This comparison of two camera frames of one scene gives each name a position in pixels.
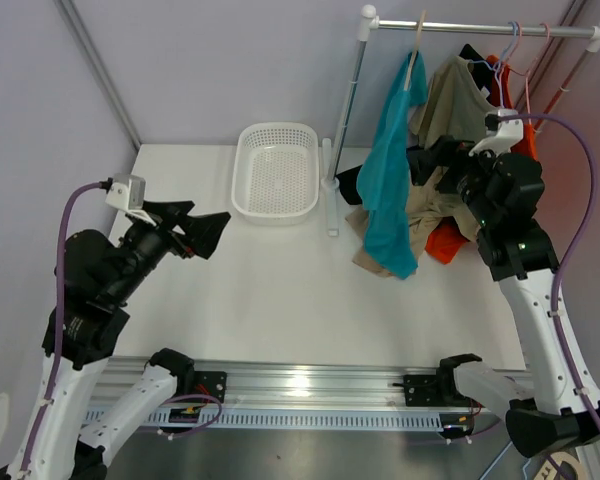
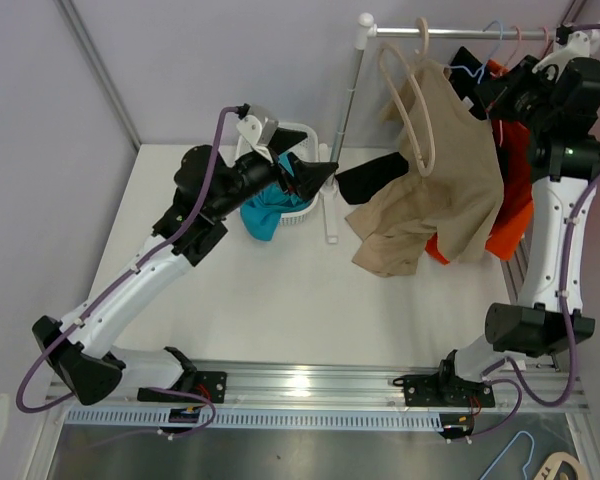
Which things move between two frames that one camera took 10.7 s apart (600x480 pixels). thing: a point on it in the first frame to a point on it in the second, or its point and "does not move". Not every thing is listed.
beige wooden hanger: [417, 45] to [396, 101]
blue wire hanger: [495, 63] to [482, 67]
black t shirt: [442, 155] to [465, 68]
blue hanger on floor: [498, 458] does not move
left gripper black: [202, 231] to [309, 176]
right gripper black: [477, 158] to [499, 93]
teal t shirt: [382, 185] to [261, 212]
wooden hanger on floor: [548, 472] does not move
